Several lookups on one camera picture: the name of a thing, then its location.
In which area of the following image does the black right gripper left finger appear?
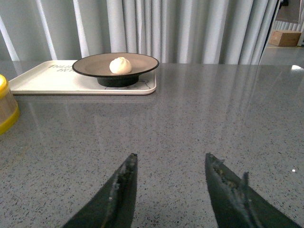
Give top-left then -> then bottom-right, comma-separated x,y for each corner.
63,153 -> 138,228

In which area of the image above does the white steamed bun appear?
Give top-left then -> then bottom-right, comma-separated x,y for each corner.
109,57 -> 132,75

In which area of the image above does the bamboo steamer with yellow rims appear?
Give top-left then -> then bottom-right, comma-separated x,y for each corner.
0,75 -> 20,134

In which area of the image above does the cardboard box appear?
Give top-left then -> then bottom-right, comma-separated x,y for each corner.
269,30 -> 301,47

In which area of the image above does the grey pleated curtain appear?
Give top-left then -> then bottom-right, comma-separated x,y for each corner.
0,0 -> 278,65

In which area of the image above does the cream rectangular tray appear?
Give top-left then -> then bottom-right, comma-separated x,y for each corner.
9,60 -> 157,95

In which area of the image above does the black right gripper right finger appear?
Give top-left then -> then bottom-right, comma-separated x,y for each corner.
205,153 -> 300,228

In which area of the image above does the beige plate with black rim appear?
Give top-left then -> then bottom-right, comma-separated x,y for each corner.
72,53 -> 159,87

